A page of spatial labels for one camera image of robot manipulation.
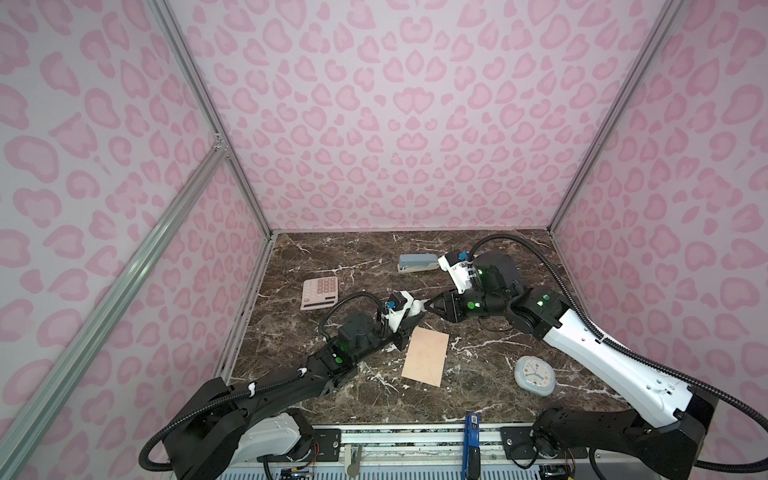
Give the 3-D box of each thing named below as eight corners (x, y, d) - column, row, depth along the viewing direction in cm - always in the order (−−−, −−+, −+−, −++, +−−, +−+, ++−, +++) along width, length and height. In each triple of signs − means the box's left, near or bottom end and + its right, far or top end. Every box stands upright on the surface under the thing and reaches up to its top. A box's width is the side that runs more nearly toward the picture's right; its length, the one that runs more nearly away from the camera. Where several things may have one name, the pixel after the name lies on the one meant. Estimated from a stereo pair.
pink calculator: (302, 309, 100) (300, 305, 98) (304, 284, 107) (302, 280, 105) (338, 305, 101) (337, 301, 99) (338, 280, 108) (337, 276, 106)
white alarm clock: (519, 395, 83) (523, 391, 80) (510, 360, 89) (514, 355, 86) (555, 395, 82) (560, 391, 80) (544, 359, 89) (548, 355, 86)
